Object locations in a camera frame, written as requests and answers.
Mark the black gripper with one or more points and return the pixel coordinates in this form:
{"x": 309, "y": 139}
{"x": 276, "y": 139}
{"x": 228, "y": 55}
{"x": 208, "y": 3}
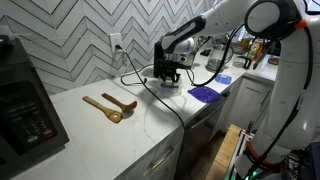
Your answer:
{"x": 171, "y": 65}

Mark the blue snack sachet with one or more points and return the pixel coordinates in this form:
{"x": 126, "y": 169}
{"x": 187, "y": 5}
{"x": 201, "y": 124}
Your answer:
{"x": 170, "y": 85}

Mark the clear plastic bowl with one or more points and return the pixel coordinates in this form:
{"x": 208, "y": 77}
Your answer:
{"x": 170, "y": 93}
{"x": 170, "y": 87}

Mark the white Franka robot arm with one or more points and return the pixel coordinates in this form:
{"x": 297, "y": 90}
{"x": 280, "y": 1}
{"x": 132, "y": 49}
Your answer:
{"x": 293, "y": 83}

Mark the purple plastic lid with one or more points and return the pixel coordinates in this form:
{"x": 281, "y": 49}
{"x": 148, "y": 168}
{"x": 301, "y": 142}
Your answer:
{"x": 204, "y": 94}

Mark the blue plastic lid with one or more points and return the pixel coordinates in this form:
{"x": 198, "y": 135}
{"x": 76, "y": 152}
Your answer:
{"x": 223, "y": 79}

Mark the dark brown wooden spoon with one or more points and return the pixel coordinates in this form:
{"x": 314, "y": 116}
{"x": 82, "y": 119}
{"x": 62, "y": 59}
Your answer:
{"x": 120, "y": 102}

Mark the light wooden slotted spoon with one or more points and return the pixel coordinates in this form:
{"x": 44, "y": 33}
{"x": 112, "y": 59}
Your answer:
{"x": 103, "y": 110}

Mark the white counter cabinet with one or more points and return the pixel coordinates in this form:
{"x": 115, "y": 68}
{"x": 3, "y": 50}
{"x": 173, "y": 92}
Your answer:
{"x": 153, "y": 160}

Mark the green orange box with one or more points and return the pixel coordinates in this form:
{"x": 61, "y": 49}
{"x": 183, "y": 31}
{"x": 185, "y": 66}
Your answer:
{"x": 255, "y": 50}

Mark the wooden plank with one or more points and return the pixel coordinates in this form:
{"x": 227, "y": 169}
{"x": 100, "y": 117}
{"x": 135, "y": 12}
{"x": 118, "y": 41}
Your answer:
{"x": 223, "y": 153}

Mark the black microwave oven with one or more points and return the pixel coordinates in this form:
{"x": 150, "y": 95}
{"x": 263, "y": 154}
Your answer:
{"x": 26, "y": 116}

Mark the white wall outlet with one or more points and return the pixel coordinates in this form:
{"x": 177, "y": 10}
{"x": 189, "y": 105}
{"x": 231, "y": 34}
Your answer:
{"x": 116, "y": 42}

